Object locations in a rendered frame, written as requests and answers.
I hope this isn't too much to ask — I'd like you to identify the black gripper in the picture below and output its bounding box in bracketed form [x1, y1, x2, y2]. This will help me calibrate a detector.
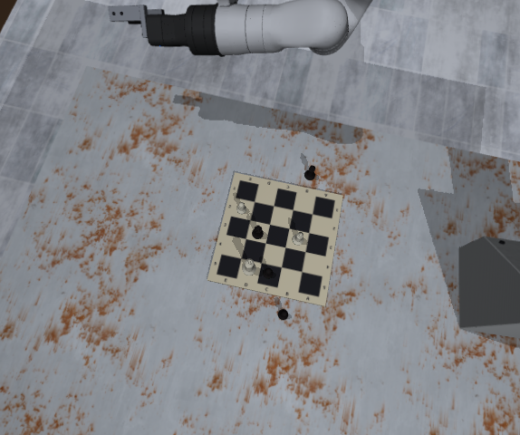
[108, 0, 250, 57]

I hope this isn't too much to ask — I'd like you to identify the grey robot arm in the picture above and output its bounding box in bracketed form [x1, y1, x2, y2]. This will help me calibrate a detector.
[246, 0, 372, 55]

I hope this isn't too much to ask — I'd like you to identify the white pawn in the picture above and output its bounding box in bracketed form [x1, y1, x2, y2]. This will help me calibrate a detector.
[236, 202, 246, 214]

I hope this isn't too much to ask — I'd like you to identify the white chess king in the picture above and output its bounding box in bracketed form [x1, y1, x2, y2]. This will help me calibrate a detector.
[242, 258, 256, 276]

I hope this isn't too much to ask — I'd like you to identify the chessboard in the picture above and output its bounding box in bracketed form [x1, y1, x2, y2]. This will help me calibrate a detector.
[207, 173, 343, 306]

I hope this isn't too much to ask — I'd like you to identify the white bishop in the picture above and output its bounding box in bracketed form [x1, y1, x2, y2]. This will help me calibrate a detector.
[293, 232, 303, 246]

